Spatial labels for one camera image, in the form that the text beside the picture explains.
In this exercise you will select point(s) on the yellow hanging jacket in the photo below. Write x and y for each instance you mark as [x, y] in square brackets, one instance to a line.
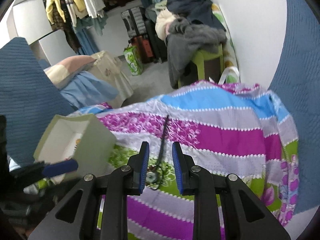
[75, 9]

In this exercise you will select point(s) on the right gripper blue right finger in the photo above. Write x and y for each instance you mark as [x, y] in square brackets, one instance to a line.
[181, 169]

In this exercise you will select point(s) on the light blue bedsheet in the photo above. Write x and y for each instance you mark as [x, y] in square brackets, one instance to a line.
[86, 90]

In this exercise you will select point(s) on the green shopping bag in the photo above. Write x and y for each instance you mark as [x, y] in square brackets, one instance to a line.
[133, 59]

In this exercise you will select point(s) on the blue quilted cushion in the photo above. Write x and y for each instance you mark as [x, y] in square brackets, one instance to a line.
[296, 82]
[29, 100]

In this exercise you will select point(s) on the green plastic stool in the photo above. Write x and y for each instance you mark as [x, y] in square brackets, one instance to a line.
[203, 66]

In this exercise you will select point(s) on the red suitcase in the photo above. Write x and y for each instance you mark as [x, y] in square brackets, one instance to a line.
[143, 47]

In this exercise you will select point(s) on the colourful striped floral cloth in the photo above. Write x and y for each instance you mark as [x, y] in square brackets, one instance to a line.
[231, 128]

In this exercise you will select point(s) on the beige embroidered cloth cover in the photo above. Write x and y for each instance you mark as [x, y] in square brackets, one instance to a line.
[108, 68]

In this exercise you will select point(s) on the grey towel pile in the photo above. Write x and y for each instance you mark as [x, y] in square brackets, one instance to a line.
[184, 40]

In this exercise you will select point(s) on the blue quilted cushion left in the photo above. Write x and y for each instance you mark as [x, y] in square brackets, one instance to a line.
[29, 100]

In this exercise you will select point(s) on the blue quilted cushion right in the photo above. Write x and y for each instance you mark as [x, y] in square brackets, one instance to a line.
[296, 82]

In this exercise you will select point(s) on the pink pillow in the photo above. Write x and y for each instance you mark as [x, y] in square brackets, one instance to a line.
[62, 73]

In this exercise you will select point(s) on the green cardboard jewelry box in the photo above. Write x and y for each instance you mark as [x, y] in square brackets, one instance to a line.
[83, 138]

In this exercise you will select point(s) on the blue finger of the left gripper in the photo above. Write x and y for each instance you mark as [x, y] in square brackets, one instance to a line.
[57, 169]

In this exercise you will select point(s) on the dark navy garment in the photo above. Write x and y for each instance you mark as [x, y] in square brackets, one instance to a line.
[195, 11]

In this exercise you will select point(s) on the cream blanket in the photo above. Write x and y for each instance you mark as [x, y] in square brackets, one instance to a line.
[163, 22]

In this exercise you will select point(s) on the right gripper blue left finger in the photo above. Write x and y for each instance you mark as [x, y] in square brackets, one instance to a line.
[140, 167]

